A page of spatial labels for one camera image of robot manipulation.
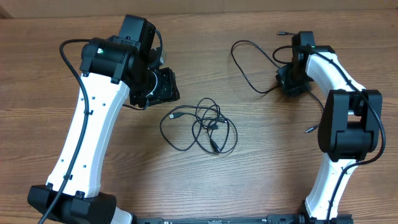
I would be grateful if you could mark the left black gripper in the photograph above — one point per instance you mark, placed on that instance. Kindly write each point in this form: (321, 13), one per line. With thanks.
(169, 91)

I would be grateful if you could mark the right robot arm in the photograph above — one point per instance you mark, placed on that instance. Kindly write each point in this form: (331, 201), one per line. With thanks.
(349, 129)

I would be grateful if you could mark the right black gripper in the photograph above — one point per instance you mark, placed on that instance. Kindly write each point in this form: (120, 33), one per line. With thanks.
(290, 82)

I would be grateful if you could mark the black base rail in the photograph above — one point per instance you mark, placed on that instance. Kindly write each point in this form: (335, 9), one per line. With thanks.
(270, 219)

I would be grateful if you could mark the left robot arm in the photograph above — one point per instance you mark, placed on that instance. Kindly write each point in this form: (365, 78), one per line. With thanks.
(122, 70)

